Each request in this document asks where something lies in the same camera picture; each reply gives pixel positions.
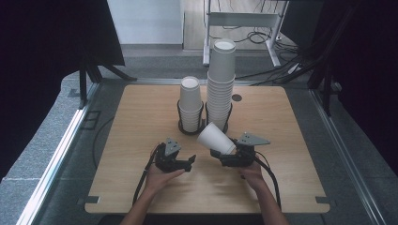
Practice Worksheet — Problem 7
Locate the short stack of paper cups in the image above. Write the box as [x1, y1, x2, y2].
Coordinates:
[178, 76, 204, 134]

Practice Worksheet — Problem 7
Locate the white paper cup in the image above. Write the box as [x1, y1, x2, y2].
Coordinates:
[196, 121, 237, 156]

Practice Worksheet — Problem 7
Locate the tall stack of paper cups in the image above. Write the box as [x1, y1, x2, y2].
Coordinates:
[206, 37, 237, 131]

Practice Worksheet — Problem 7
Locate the white metal desk frame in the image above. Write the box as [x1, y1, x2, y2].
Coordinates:
[202, 0, 290, 68]

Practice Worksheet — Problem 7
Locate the black curtain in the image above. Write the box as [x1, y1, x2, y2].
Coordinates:
[0, 0, 126, 182]
[313, 0, 398, 176]

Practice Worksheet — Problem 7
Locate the thin black floor cable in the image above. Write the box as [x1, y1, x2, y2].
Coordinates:
[92, 115, 115, 170]

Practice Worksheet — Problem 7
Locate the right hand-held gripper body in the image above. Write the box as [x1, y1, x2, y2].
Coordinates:
[220, 131, 271, 168]

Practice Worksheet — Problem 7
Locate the aluminium floor rail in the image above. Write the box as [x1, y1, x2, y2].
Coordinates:
[15, 82, 101, 225]
[125, 78, 261, 86]
[308, 88, 389, 225]

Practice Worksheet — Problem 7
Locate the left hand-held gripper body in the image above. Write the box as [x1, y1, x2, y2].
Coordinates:
[154, 137, 192, 173]

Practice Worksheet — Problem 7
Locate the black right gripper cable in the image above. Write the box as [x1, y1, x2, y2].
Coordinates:
[254, 151, 283, 210]

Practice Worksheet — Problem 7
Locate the black metal stand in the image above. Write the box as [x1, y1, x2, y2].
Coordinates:
[78, 52, 139, 111]
[306, 46, 345, 118]

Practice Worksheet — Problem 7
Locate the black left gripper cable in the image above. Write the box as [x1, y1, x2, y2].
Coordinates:
[132, 142, 165, 205]

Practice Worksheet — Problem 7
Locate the person's right hand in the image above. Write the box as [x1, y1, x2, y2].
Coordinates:
[238, 162, 267, 193]

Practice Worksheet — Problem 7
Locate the black wire cup holder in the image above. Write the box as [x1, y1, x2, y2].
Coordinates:
[176, 99, 234, 136]

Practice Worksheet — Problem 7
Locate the person's left hand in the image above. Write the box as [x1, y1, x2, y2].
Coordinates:
[144, 145, 186, 197]

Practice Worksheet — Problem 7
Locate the tangle of black floor cables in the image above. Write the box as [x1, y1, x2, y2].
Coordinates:
[215, 24, 303, 86]

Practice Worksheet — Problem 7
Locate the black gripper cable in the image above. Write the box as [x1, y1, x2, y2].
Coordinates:
[254, 151, 283, 210]
[132, 142, 165, 205]

